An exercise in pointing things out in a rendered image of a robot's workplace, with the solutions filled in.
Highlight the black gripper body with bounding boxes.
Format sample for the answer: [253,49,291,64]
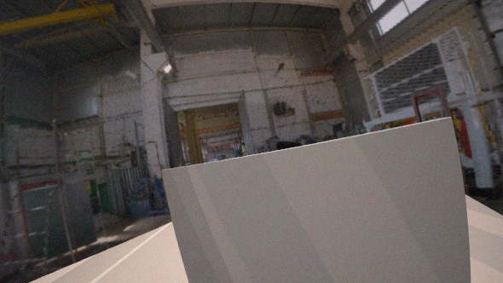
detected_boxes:
[276,141,302,151]

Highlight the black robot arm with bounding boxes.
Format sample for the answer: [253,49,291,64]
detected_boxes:
[304,136,321,145]

